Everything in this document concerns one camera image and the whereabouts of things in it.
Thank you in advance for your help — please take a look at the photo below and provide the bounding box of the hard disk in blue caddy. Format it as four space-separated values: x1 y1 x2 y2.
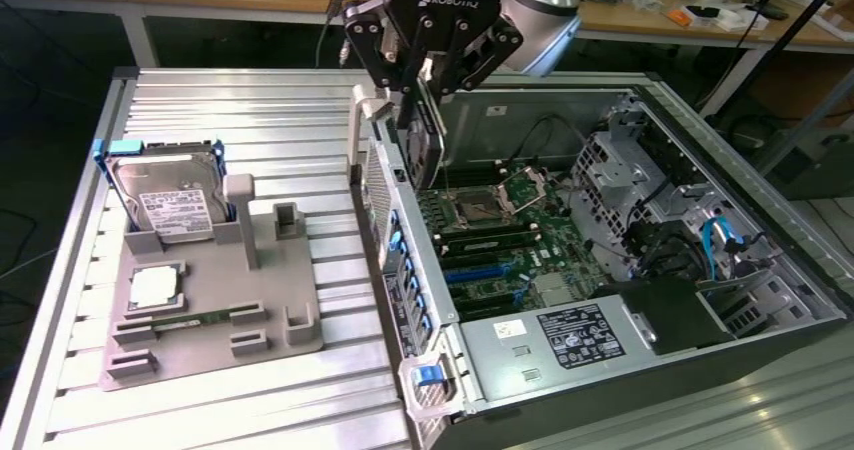
91 134 233 247

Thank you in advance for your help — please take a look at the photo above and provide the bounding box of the metal socket cover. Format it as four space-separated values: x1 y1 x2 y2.
492 164 556 216

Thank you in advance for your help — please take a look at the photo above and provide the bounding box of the metal disk bay cage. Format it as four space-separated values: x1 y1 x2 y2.
570 129 711 282

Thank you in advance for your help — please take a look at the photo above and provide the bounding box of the grey plastic parts rack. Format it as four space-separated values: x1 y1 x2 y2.
98 172 328 394

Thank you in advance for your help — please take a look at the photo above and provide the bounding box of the graphics card with metal bracket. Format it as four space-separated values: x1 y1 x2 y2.
396 52 449 192

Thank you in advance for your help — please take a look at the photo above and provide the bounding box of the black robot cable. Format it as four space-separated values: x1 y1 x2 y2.
313 0 357 69

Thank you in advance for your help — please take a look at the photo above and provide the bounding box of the green RAM stick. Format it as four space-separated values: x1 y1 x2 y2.
149 309 233 329

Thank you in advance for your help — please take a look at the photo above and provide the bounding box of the silver CPU chip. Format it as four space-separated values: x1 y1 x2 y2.
129 268 185 306

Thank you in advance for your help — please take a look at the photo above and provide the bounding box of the black looped wire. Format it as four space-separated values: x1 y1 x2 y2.
514 113 590 167

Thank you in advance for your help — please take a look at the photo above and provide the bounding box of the black expansion slot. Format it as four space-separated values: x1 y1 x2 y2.
454 293 526 321

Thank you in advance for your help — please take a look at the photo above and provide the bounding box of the black installed RAM stick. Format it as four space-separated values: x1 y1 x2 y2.
436 227 536 261

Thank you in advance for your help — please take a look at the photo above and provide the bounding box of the blue expansion slot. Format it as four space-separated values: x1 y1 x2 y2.
445 264 513 286

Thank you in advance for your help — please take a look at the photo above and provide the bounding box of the CPU socket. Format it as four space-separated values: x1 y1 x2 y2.
450 187 506 224

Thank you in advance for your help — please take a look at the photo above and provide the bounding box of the white and black device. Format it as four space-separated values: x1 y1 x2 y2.
686 2 757 32

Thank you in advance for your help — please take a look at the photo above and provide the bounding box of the dark equipment box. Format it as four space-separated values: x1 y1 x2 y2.
765 128 854 202

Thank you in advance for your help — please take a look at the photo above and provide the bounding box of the black slanted pole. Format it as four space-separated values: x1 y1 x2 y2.
693 0 851 116

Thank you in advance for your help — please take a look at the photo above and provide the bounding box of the silver chipset heatsink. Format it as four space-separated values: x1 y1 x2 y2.
533 275 577 308

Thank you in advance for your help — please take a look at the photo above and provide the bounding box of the blue disk wire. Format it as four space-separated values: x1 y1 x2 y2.
696 209 737 287

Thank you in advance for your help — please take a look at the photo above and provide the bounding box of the green motherboard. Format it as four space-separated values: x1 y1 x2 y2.
405 158 624 322

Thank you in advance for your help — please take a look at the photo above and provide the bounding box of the open black PC case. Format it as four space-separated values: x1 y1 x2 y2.
346 72 854 450

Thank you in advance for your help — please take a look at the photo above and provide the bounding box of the grey power supply unit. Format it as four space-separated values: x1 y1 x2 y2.
456 297 660 404

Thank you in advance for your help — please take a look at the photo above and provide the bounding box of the black plastic air shroud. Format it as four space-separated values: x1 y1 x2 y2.
618 277 737 357

